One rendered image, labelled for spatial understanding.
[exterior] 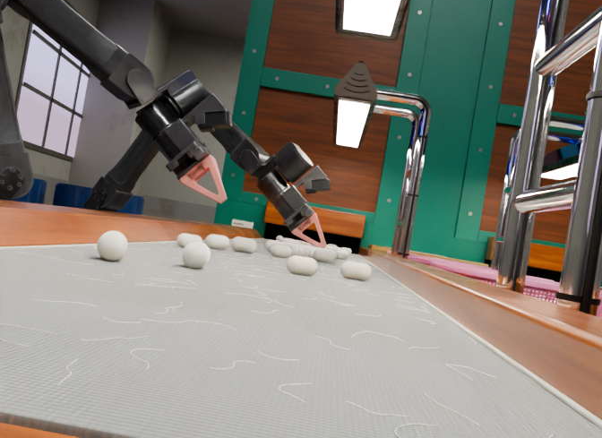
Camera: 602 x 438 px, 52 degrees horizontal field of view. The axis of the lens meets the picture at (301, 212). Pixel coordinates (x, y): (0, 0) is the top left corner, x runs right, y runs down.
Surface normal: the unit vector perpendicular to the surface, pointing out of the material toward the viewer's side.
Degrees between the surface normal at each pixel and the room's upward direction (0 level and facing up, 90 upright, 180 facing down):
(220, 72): 90
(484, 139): 90
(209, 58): 90
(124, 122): 90
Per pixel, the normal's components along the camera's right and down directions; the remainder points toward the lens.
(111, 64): 0.47, 0.10
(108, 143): 0.04, -0.02
